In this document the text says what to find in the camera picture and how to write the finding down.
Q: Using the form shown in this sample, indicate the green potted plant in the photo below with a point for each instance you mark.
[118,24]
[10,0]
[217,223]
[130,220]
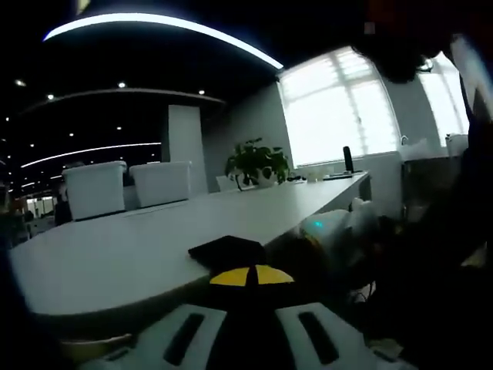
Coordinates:
[258,163]

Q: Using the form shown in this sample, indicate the tall white storage box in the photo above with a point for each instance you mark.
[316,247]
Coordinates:
[94,192]

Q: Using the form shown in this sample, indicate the black cylindrical bottle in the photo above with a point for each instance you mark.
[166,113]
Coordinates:
[348,160]

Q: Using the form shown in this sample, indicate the white desk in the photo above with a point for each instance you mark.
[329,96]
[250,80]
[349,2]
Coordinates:
[135,246]

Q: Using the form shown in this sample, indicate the low white storage box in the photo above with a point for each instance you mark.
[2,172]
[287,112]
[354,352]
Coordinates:
[161,185]

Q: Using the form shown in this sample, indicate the curved metal faucet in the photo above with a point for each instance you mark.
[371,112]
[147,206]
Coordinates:
[403,139]

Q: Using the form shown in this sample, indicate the narrow bright window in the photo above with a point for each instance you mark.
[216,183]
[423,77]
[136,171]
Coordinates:
[443,108]

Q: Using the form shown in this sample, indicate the wide bright window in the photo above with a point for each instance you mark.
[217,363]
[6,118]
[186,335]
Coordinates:
[339,115]

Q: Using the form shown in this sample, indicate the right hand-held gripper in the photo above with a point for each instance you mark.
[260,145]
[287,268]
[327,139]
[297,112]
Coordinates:
[331,227]

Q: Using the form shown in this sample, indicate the dark flat pad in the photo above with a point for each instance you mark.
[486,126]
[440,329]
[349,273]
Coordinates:
[343,176]

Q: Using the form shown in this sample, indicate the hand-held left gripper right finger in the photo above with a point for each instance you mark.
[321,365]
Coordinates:
[339,339]

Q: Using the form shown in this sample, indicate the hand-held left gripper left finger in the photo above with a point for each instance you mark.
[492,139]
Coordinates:
[154,339]

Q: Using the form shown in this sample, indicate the black fixed fixture clamp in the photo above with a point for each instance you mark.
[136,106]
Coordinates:
[227,250]

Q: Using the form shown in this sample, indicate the long ceiling light strip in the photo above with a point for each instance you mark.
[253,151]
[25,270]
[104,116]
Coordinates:
[173,23]

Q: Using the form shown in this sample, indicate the metal sink counter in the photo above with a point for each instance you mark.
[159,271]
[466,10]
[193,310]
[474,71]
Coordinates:
[431,185]

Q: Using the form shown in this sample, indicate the clear plastic container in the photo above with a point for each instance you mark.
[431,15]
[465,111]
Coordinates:
[456,145]

